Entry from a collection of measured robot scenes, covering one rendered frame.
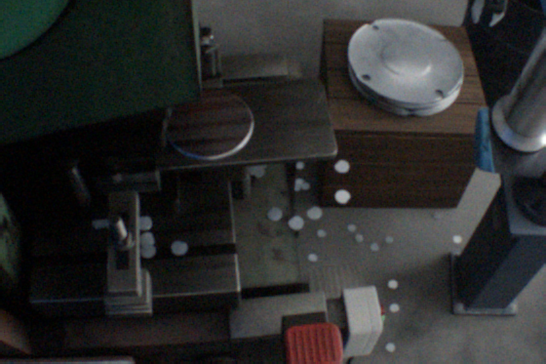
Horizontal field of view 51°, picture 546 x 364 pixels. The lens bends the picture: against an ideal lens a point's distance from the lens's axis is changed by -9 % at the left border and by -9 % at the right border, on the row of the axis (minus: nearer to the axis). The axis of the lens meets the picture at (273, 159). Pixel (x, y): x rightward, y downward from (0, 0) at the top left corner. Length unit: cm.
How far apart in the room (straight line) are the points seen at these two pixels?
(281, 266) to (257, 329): 10
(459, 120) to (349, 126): 27
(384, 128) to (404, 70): 16
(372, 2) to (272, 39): 42
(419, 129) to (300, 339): 82
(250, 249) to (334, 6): 146
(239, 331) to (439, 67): 91
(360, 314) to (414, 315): 71
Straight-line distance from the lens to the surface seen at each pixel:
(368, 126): 145
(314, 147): 86
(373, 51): 155
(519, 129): 106
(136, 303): 82
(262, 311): 89
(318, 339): 76
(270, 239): 94
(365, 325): 91
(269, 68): 115
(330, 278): 145
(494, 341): 166
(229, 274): 85
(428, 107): 148
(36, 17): 33
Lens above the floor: 148
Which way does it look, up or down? 55 degrees down
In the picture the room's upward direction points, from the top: 1 degrees clockwise
